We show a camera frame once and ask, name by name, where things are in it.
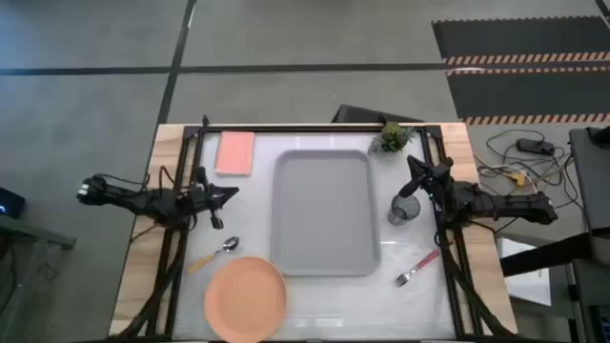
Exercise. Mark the black bar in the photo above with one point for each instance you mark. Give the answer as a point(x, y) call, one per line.
point(543, 255)

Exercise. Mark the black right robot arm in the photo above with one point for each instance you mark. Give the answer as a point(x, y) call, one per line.
point(514, 205)

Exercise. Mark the yellow plug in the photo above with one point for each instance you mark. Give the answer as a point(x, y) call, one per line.
point(518, 179)

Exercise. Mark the black hazard-striped floor mat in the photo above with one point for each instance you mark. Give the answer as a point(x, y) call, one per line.
point(524, 93)
point(524, 38)

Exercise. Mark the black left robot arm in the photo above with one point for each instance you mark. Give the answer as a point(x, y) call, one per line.
point(143, 200)

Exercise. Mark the small green potted plant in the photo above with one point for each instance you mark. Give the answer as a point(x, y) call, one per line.
point(393, 137)

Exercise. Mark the orange round plate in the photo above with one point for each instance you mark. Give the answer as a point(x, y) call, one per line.
point(245, 300)

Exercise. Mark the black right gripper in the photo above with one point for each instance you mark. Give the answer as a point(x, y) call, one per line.
point(441, 178)

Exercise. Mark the white board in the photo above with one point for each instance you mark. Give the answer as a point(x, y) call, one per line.
point(529, 286)

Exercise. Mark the black monitor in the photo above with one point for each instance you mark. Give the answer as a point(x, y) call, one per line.
point(362, 114)

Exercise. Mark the black device with blue light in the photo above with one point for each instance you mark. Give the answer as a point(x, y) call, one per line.
point(10, 202)

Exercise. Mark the dark faceted glass cup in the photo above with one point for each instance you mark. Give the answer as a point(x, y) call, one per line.
point(405, 209)

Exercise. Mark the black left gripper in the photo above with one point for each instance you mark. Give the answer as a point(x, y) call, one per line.
point(200, 200)

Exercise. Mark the black aluminium frame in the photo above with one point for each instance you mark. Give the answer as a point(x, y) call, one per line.
point(310, 128)

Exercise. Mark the black power adapter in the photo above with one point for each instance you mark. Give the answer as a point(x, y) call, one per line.
point(534, 146)

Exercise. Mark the grey plastic tray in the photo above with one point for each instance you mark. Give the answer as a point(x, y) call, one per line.
point(324, 214)

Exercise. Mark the dark grey desk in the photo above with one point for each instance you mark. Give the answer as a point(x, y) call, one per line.
point(593, 181)

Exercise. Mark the grey-green bench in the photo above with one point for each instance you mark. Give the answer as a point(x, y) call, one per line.
point(28, 238)

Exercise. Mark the pink sponge block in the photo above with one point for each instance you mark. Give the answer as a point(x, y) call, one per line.
point(234, 153)

